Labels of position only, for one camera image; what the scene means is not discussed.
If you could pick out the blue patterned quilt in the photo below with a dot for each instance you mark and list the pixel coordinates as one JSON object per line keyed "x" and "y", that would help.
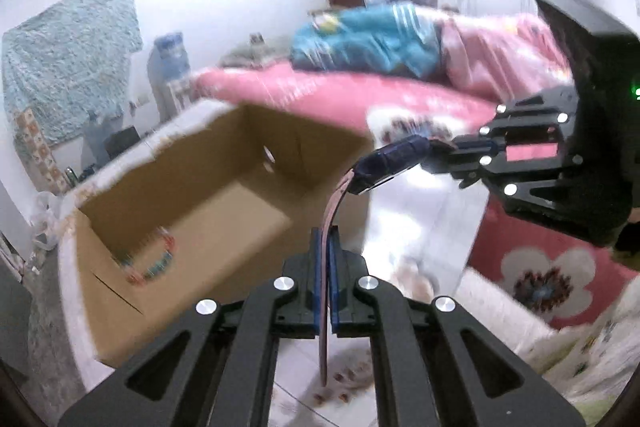
{"x": 360, "y": 42}

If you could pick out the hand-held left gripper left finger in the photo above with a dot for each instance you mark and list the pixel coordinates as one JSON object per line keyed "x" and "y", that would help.
{"x": 316, "y": 292}

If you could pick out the white water dispenser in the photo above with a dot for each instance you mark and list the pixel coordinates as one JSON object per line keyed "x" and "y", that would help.
{"x": 172, "y": 102}

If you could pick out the pink flower blanket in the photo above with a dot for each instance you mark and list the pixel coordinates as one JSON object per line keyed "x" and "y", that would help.
{"x": 310, "y": 94}

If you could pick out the black bin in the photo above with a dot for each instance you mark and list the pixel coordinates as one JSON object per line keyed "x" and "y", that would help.
{"x": 122, "y": 144}

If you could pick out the brown cardboard box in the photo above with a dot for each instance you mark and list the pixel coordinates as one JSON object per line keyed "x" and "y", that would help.
{"x": 210, "y": 207}

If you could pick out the green floral cloth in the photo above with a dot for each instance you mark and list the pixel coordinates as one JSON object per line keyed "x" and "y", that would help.
{"x": 590, "y": 357}

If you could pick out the blue water bottle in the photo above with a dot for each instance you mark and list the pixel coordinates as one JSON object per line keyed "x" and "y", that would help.
{"x": 172, "y": 54}

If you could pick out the grey-green patterned pillow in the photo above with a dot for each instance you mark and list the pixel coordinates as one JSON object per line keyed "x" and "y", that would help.
{"x": 255, "y": 54}

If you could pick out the orange patterned tile sheet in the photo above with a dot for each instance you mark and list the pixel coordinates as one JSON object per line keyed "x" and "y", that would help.
{"x": 37, "y": 152}

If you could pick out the clear water jug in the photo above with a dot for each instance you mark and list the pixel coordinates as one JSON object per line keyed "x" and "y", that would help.
{"x": 97, "y": 139}

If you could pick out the white plastic bag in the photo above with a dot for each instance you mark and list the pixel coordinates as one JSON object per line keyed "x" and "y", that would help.
{"x": 45, "y": 217}

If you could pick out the light pink quilt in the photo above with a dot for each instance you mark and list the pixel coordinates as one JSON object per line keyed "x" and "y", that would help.
{"x": 500, "y": 52}

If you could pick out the teal floral hanging cloth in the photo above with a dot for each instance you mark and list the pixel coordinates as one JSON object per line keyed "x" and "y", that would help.
{"x": 70, "y": 57}

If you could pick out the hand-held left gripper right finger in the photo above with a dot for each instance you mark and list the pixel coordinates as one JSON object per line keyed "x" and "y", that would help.
{"x": 336, "y": 302}

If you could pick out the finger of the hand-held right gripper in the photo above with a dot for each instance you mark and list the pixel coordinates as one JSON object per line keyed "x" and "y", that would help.
{"x": 470, "y": 169}
{"x": 395, "y": 154}

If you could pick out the white wall socket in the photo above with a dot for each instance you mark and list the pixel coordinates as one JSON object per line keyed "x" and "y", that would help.
{"x": 141, "y": 100}

